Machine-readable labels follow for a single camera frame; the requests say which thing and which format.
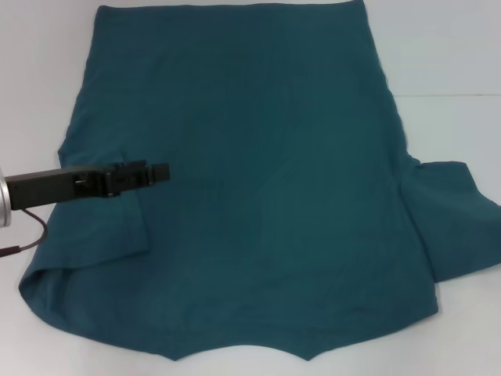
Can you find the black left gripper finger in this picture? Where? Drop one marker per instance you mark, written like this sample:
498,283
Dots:
158,173

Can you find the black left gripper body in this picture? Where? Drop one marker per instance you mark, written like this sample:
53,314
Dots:
51,188

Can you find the teal blue t-shirt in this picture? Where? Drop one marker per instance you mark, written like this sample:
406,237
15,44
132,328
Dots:
274,176

